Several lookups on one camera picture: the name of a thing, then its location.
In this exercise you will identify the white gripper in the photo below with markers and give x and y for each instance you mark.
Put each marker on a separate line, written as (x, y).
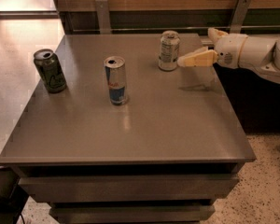
(230, 50)

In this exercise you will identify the white green 7up can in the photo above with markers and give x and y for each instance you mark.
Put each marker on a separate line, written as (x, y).
(169, 50)

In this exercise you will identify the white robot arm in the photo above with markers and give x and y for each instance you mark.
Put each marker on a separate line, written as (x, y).
(260, 55)

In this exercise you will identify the blue silver Red Bull can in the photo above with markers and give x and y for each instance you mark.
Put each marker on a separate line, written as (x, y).
(116, 79)

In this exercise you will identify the dark green soda can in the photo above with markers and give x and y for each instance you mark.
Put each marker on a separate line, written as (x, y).
(50, 71)

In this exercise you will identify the grey drawer cabinet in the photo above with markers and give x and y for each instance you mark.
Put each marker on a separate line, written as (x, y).
(173, 123)

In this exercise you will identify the lower grey drawer front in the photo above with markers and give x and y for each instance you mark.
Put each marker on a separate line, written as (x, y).
(132, 214)

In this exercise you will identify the grey drawer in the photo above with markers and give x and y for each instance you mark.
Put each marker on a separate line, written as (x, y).
(132, 214)
(128, 188)

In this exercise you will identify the upper grey drawer front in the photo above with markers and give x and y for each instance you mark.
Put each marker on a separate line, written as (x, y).
(128, 188)

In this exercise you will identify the dark object bottom left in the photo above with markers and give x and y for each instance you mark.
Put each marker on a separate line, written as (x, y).
(12, 198)

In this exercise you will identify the right metal rail bracket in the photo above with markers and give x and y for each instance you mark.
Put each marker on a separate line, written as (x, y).
(238, 15)

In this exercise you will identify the metal rail bracket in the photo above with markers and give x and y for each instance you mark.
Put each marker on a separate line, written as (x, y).
(103, 15)
(238, 15)

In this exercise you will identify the left metal rail bracket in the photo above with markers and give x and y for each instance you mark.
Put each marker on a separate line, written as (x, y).
(103, 15)

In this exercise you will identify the horizontal metal rail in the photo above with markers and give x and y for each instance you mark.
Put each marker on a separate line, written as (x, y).
(189, 28)

